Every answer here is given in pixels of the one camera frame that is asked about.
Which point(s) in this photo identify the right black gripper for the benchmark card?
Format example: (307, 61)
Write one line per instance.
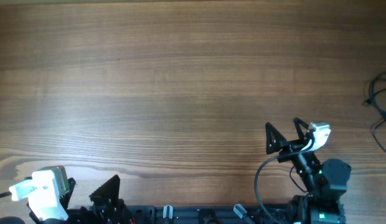
(292, 150)

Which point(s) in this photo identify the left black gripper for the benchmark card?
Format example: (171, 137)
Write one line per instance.
(88, 207)

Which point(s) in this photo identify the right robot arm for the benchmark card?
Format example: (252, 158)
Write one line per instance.
(325, 182)

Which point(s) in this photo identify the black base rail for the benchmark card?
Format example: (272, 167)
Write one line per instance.
(196, 215)

